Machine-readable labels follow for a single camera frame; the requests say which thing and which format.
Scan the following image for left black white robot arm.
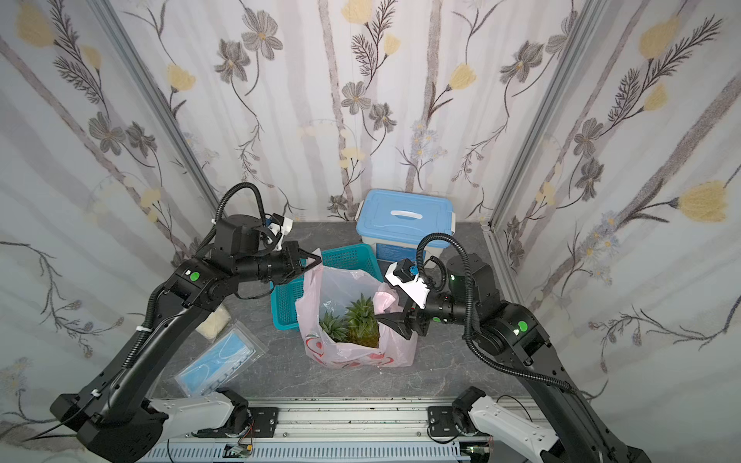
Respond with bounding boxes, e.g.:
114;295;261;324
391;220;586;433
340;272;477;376
50;182;323;462

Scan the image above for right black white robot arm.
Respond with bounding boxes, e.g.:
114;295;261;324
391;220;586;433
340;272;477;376
376;233;650;462

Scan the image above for teal plastic basket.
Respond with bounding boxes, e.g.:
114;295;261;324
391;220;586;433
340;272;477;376
270;243;382;331

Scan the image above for white cotton packet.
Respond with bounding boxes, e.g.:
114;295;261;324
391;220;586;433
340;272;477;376
196;304;232;341

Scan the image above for white storage box blue lid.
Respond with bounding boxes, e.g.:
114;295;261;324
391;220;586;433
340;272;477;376
356;189;457;262

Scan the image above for blue face masks packet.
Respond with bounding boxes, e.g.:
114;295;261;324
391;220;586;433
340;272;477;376
174;324;266;397

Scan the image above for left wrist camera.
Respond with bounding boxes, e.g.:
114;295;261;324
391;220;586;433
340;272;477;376
267;214;293;251

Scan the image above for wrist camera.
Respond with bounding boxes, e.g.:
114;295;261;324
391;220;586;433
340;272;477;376
267;214;293;251
385;259;430;309

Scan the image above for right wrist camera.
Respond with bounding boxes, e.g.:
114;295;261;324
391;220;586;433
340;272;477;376
385;259;430;309

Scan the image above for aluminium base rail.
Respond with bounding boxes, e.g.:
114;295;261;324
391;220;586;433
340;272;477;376
138;395;557;463

